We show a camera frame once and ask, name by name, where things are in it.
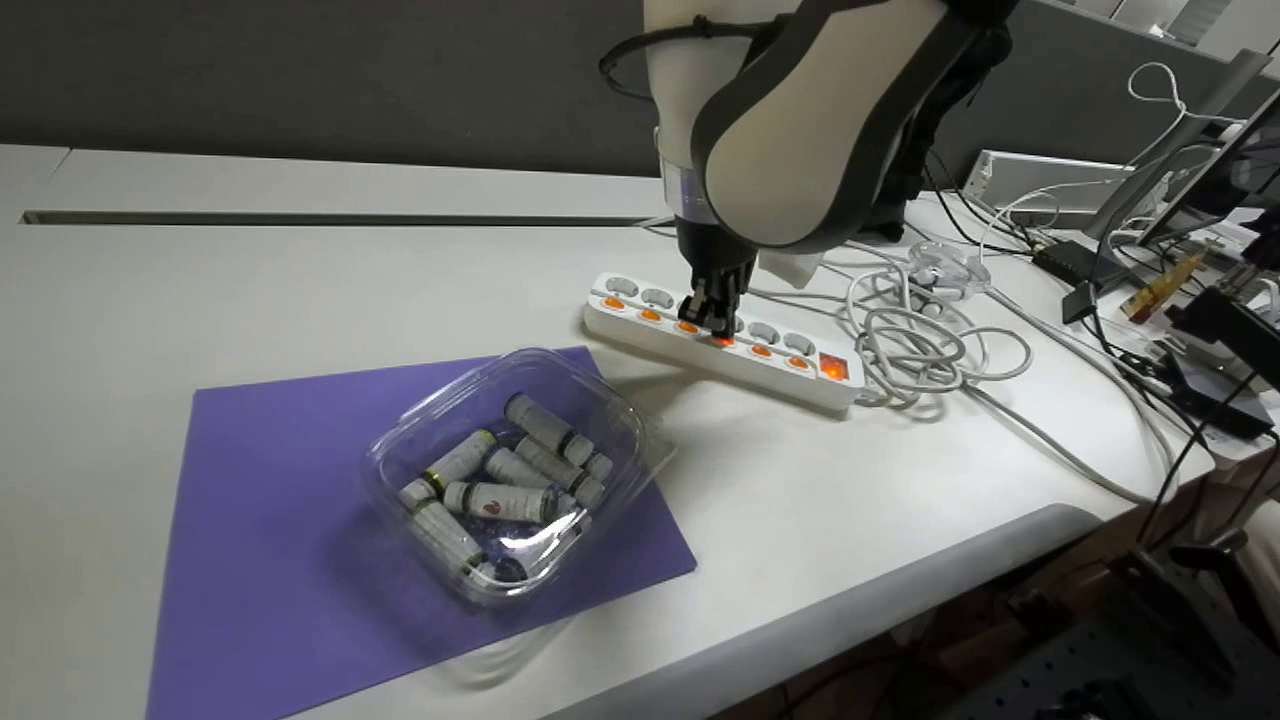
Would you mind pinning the white flat box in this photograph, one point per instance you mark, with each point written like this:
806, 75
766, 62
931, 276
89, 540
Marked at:
1053, 182

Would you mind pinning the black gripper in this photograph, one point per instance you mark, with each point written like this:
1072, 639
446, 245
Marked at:
714, 252

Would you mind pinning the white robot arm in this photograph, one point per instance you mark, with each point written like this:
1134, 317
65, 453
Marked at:
802, 122

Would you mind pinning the clear plastic clamshell container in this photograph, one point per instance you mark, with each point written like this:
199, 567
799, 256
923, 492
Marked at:
607, 443

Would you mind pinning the white tube with black band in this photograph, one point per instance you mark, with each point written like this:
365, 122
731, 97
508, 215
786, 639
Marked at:
543, 422
460, 462
446, 540
513, 469
556, 467

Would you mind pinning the white tube with printed label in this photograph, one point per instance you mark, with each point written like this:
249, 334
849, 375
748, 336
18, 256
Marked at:
504, 503

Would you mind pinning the black equipment block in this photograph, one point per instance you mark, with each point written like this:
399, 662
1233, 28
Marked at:
1233, 334

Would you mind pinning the black small adapter box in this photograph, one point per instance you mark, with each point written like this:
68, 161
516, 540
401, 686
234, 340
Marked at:
1081, 262

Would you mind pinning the yellow brass tool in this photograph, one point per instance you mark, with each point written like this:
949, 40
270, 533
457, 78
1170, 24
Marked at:
1162, 286

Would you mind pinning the white power strip orange switches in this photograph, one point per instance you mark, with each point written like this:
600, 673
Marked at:
786, 371

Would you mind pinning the black tripod leg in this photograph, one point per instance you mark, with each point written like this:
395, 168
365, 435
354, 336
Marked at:
1184, 587

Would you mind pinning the silver metal stand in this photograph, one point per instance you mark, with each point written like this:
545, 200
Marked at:
1174, 152

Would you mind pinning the purple rectangular mat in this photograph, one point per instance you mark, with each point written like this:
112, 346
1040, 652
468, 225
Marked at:
265, 533

